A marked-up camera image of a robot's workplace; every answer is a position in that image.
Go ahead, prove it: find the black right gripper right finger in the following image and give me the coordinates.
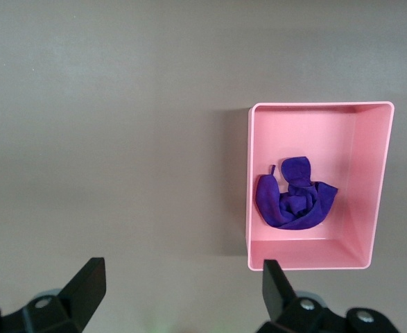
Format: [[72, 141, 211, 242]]
[[257, 259, 398, 333]]

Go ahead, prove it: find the pink plastic bin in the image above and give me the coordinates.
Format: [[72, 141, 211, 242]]
[[247, 101, 396, 273]]

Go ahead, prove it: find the purple cloth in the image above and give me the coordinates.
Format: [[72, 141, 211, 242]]
[[255, 156, 339, 231]]

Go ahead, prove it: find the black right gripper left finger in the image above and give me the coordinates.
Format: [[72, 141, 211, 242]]
[[0, 257, 107, 333]]

